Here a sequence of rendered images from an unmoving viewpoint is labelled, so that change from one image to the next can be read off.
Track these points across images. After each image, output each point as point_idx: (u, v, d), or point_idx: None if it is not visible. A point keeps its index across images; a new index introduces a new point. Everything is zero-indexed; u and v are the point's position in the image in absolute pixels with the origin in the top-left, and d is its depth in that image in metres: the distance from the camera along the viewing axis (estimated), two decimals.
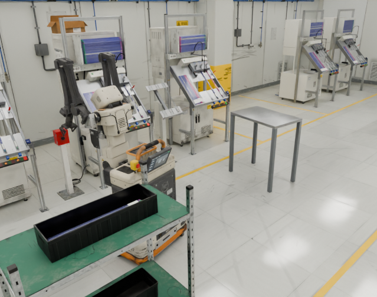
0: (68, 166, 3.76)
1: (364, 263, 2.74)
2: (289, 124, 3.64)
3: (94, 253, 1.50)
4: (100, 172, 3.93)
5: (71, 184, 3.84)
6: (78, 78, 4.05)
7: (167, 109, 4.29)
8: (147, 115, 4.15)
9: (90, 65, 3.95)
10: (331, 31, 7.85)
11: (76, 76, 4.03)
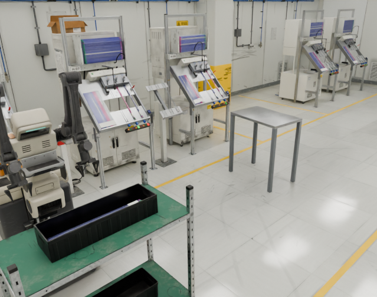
0: (68, 166, 3.76)
1: (364, 263, 2.74)
2: (289, 124, 3.64)
3: (94, 253, 1.50)
4: (100, 172, 3.93)
5: (71, 184, 3.84)
6: None
7: (167, 109, 4.29)
8: (147, 115, 4.15)
9: (90, 65, 3.95)
10: (331, 31, 7.85)
11: None
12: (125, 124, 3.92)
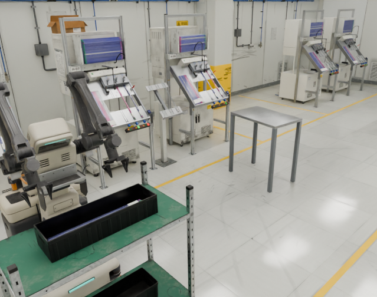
0: None
1: (364, 263, 2.74)
2: (289, 124, 3.64)
3: (94, 253, 1.50)
4: (100, 172, 3.93)
5: None
6: None
7: (167, 109, 4.29)
8: (147, 115, 4.15)
9: (90, 65, 3.95)
10: (331, 31, 7.85)
11: None
12: (125, 124, 3.92)
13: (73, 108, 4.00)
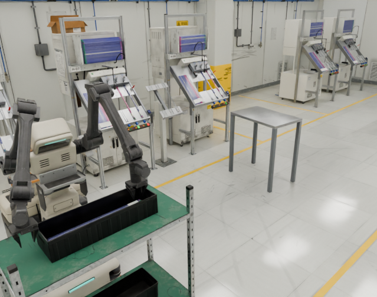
0: None
1: (364, 263, 2.74)
2: (289, 124, 3.64)
3: (94, 253, 1.50)
4: (100, 172, 3.93)
5: None
6: (78, 78, 4.05)
7: (167, 109, 4.29)
8: (147, 115, 4.15)
9: (90, 65, 3.95)
10: (331, 31, 7.85)
11: (76, 76, 4.03)
12: (125, 124, 3.92)
13: (73, 108, 4.00)
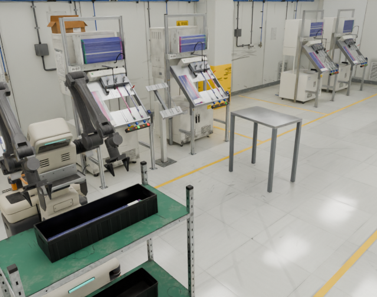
0: None
1: (364, 263, 2.74)
2: (289, 124, 3.64)
3: (94, 253, 1.50)
4: (100, 172, 3.93)
5: None
6: None
7: (167, 109, 4.29)
8: (147, 115, 4.15)
9: (90, 65, 3.95)
10: (331, 31, 7.85)
11: None
12: (125, 124, 3.92)
13: (73, 108, 4.00)
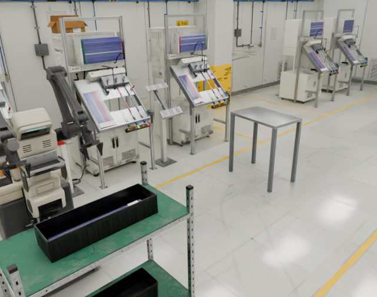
0: (68, 166, 3.76)
1: (364, 263, 2.74)
2: (289, 124, 3.64)
3: (94, 253, 1.50)
4: (100, 172, 3.93)
5: (71, 184, 3.84)
6: (78, 78, 4.05)
7: (167, 109, 4.29)
8: (147, 115, 4.15)
9: (90, 65, 3.95)
10: (331, 31, 7.85)
11: (76, 76, 4.03)
12: (125, 124, 3.92)
13: None
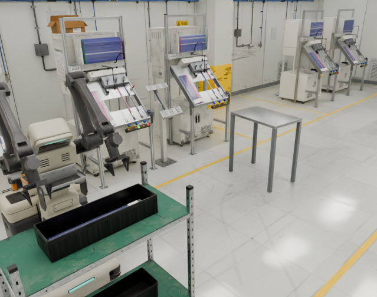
0: None
1: (364, 263, 2.74)
2: (289, 124, 3.64)
3: (94, 253, 1.50)
4: (100, 172, 3.93)
5: None
6: None
7: (167, 109, 4.29)
8: (147, 115, 4.15)
9: (90, 65, 3.95)
10: (331, 31, 7.85)
11: None
12: (125, 124, 3.92)
13: (73, 108, 4.00)
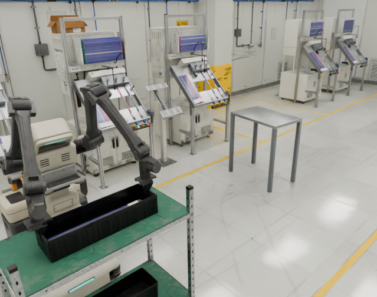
0: None
1: (364, 263, 2.74)
2: (289, 124, 3.64)
3: (94, 253, 1.50)
4: (100, 172, 3.93)
5: None
6: (78, 78, 4.05)
7: (167, 109, 4.29)
8: (147, 115, 4.15)
9: (90, 65, 3.95)
10: (331, 31, 7.85)
11: (76, 76, 4.03)
12: None
13: (73, 108, 4.00)
